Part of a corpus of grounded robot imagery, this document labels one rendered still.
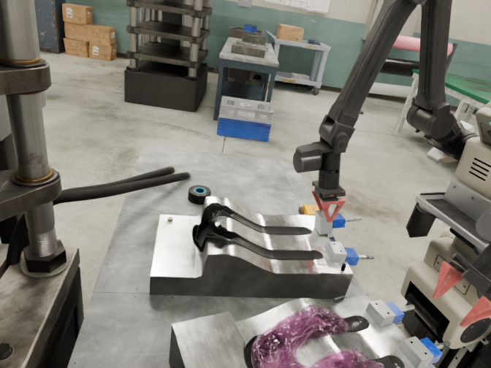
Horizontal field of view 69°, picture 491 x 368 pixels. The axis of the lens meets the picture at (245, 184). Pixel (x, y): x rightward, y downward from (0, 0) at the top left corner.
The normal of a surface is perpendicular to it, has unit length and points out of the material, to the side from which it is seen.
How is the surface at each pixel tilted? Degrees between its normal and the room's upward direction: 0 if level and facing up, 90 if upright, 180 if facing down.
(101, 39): 85
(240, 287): 90
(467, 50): 90
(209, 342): 0
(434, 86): 90
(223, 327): 0
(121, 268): 0
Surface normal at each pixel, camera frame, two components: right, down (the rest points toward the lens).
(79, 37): -0.04, 0.31
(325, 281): 0.11, 0.48
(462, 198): -0.94, 0.02
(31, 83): 0.85, 0.35
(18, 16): 0.73, 0.41
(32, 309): 0.15, -0.87
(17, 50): 0.51, 0.47
